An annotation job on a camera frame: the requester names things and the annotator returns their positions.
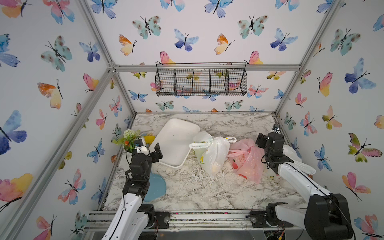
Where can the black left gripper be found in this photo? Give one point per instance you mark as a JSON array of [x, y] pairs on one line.
[[154, 156]]

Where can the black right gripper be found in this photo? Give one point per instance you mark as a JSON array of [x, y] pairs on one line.
[[262, 140]]

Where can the pink apple print plastic bag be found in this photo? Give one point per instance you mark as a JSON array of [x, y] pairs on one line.
[[246, 159]]

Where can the white cartoon print plastic bag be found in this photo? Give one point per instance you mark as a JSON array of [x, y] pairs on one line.
[[297, 161]]

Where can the white lemon print plastic bag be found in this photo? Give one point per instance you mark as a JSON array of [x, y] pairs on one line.
[[211, 152]]

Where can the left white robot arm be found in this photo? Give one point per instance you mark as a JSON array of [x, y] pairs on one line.
[[133, 216]]

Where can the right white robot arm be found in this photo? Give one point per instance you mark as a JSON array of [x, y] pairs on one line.
[[326, 216]]

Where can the small yellow object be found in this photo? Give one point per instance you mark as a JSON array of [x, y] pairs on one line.
[[149, 139]]

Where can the white rectangular fruit tray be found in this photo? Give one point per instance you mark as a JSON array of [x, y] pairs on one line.
[[174, 139]]

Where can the blue paddle shaped board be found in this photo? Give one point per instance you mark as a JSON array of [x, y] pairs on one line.
[[157, 188]]

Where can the potted plant white pot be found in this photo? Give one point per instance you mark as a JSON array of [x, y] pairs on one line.
[[127, 140]]

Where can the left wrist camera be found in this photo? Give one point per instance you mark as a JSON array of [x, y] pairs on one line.
[[140, 147]]

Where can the black wire mesh basket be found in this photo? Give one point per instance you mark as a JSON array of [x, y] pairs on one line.
[[201, 79]]

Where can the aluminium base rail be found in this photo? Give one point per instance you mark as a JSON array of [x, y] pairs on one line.
[[188, 220]]

